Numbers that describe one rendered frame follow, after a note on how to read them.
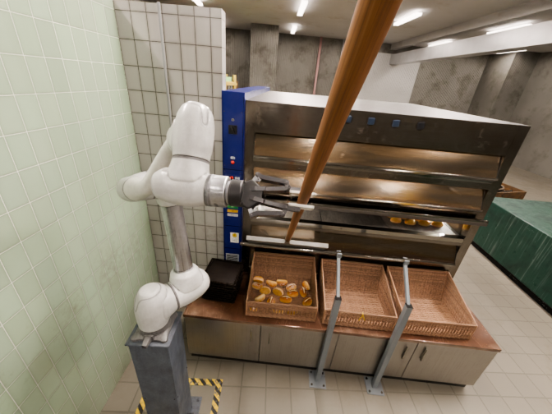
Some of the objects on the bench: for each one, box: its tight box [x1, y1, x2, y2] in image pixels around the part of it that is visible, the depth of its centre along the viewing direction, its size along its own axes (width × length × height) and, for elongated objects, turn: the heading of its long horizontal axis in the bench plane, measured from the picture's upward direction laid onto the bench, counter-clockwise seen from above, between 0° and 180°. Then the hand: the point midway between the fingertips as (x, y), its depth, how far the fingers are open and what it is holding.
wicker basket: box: [246, 251, 319, 322], centre depth 213 cm, size 49×56×28 cm
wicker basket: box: [385, 265, 478, 339], centre depth 210 cm, size 49×56×28 cm
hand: (301, 200), depth 70 cm, fingers closed on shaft, 3 cm apart
